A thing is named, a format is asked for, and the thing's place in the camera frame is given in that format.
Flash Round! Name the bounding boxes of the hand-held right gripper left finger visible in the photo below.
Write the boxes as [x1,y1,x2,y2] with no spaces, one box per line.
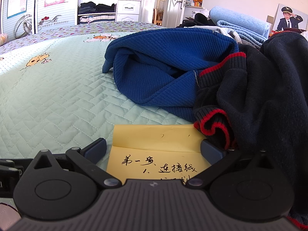
[25,138,122,188]

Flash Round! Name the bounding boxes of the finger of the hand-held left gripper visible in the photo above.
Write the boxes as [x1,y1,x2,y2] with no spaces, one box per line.
[0,158,33,176]

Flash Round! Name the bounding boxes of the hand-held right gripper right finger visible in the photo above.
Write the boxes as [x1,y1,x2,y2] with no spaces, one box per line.
[186,140,287,188]

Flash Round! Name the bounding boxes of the pile of dark clothes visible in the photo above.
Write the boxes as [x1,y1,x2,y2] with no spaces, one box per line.
[176,13,217,29]

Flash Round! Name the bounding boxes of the folded dark clothes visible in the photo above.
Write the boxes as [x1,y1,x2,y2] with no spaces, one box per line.
[78,1,116,15]

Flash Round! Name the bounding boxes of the mint green quilted bedspread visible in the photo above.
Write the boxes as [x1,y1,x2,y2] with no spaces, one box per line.
[0,22,207,222]

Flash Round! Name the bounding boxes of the navy sweater red stripes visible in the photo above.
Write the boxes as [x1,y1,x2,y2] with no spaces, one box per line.
[192,31,308,231]

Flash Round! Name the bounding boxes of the blue quilted sweater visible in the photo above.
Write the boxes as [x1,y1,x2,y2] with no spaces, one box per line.
[102,28,243,123]

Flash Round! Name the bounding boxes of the white grey garment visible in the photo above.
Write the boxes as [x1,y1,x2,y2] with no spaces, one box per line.
[192,25,241,44]

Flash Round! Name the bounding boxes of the striped folded bedding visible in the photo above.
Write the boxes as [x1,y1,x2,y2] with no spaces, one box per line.
[79,14,116,24]

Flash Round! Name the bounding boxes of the folded light blue blanket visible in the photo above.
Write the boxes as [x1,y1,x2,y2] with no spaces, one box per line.
[209,6,271,49]

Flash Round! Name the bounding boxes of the white wardrobe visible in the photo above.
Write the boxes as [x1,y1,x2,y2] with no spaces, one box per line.
[0,0,142,41]

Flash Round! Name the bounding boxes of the wooden chair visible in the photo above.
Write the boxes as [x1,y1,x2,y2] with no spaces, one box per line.
[153,8,164,26]

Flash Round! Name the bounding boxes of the white drawer unit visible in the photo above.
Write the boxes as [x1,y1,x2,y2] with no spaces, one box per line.
[115,0,142,22]

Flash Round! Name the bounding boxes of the white door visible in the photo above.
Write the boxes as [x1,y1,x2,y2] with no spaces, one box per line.
[166,0,187,28]

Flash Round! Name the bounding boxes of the framed boy portrait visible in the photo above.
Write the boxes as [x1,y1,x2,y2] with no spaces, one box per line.
[274,3,308,33]

